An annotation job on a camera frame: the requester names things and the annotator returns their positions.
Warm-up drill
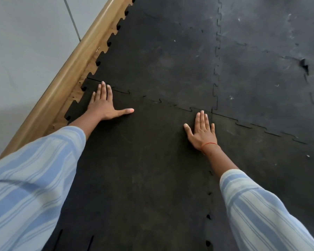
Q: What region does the person's left hand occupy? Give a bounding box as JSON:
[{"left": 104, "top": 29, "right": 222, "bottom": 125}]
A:
[{"left": 86, "top": 81, "right": 135, "bottom": 121}]

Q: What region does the person's right hand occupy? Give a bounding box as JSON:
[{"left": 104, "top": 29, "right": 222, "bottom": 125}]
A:
[{"left": 183, "top": 110, "right": 218, "bottom": 152}]

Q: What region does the black foam puzzle tile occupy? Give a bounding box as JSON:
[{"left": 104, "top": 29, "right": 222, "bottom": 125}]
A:
[{"left": 42, "top": 77, "right": 218, "bottom": 251}]

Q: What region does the black interlocking floor mat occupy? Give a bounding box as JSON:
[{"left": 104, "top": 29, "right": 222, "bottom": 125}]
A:
[{"left": 87, "top": 0, "right": 314, "bottom": 251}]

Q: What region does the person's left forearm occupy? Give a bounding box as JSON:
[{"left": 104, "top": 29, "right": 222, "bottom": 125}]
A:
[{"left": 0, "top": 112, "right": 100, "bottom": 251}]

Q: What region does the person's right forearm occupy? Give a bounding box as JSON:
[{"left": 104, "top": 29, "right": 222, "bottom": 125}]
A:
[{"left": 203, "top": 145, "right": 314, "bottom": 251}]

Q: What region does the orange wrist thread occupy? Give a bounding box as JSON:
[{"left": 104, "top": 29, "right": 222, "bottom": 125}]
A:
[{"left": 201, "top": 142, "right": 218, "bottom": 154}]

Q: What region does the light wooden baseboard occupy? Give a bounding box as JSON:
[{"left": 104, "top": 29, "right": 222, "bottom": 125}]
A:
[{"left": 0, "top": 0, "right": 133, "bottom": 161}]

